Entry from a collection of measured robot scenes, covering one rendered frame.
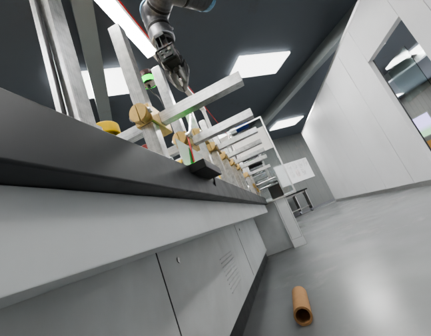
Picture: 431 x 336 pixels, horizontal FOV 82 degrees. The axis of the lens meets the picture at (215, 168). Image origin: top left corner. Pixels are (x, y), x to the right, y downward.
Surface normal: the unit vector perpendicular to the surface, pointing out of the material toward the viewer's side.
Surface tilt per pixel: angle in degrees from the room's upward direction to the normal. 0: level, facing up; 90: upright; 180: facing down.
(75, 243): 90
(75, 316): 90
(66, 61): 90
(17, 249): 90
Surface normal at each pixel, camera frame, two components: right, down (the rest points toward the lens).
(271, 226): -0.27, -0.14
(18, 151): 0.89, -0.41
